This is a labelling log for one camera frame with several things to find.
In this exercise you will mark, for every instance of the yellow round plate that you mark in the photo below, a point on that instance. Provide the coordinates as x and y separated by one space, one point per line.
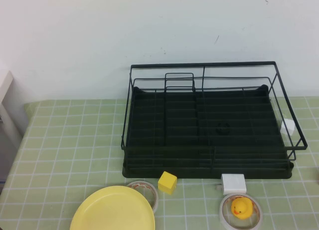
112 210

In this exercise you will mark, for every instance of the yellow cube block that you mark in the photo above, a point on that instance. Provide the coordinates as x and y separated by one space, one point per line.
165 183

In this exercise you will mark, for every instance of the white tape roll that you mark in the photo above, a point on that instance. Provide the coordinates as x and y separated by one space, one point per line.
221 211
153 190

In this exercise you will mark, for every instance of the green checked tablecloth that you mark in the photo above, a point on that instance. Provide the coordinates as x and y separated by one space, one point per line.
62 140

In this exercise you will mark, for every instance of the white power adapter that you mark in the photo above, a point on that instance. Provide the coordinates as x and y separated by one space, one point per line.
234 183

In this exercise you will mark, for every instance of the yellow rubber duck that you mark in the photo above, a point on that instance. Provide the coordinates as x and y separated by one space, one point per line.
240 206

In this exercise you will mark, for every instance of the white cube block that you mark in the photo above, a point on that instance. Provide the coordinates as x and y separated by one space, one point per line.
287 126

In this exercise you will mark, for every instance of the white cabinet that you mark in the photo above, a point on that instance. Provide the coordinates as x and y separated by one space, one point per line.
7 115

